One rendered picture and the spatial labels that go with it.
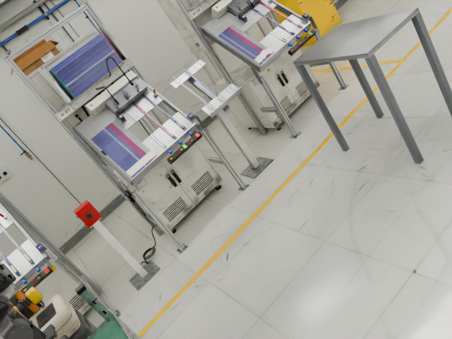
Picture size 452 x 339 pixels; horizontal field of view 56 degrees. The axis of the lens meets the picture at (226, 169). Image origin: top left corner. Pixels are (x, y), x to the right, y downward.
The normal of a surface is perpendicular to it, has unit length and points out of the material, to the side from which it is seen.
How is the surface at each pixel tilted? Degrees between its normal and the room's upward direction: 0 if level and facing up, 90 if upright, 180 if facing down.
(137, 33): 90
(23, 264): 47
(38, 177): 90
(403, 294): 0
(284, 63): 90
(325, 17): 90
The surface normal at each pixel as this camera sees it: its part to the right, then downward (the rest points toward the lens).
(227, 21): -0.04, -0.46
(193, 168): 0.49, 0.10
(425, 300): -0.54, -0.75
